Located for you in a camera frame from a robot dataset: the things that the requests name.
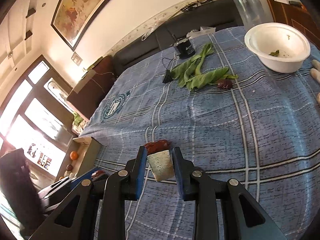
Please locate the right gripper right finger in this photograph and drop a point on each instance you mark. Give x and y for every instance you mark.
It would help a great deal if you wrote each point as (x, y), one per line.
(243, 217)

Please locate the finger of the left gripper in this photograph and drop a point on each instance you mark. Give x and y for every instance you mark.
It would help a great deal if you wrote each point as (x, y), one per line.
(75, 181)

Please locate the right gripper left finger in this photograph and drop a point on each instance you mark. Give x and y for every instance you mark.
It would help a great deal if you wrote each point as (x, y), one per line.
(96, 209)

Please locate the large red date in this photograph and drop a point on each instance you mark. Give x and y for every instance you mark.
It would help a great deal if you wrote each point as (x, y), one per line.
(97, 173)

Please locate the white foam chunk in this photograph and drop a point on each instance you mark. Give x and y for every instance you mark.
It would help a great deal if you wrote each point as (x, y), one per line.
(161, 165)

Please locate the red date in tray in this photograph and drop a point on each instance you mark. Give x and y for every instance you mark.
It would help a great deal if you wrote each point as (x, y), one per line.
(69, 167)

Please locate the brown cardboard tray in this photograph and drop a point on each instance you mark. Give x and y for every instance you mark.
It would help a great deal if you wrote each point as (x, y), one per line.
(87, 149)

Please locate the orange tangerine far left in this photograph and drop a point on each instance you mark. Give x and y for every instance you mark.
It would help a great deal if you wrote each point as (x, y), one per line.
(74, 156)

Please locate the red date upper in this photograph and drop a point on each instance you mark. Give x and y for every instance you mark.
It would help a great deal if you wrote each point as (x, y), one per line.
(158, 146)

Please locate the green cloth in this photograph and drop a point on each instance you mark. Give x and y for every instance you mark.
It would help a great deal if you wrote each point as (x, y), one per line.
(77, 119)

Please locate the blue plaid tablecloth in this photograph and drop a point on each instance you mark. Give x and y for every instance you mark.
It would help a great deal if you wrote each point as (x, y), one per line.
(264, 132)

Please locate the brown armchair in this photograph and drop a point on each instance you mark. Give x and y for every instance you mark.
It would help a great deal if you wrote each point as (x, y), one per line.
(88, 93)

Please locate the small dark date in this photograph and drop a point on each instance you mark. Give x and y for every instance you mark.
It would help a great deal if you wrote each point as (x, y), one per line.
(224, 84)

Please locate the black clip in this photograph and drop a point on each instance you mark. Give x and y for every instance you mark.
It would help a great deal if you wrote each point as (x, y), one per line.
(167, 77)

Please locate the green leafy vegetable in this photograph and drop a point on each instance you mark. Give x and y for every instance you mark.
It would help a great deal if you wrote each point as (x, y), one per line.
(189, 73)

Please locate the black small device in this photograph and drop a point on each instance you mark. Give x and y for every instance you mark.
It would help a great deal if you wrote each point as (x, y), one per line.
(184, 48)

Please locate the white bowl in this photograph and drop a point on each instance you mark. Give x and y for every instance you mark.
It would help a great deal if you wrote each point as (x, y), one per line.
(278, 46)

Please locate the framed picture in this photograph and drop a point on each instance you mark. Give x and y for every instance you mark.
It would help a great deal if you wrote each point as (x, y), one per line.
(71, 19)

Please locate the black leather sofa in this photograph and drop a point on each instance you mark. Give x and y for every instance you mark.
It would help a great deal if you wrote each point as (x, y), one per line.
(220, 14)

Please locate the clear plastic container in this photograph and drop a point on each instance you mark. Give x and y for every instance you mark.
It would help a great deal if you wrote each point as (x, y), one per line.
(253, 12)

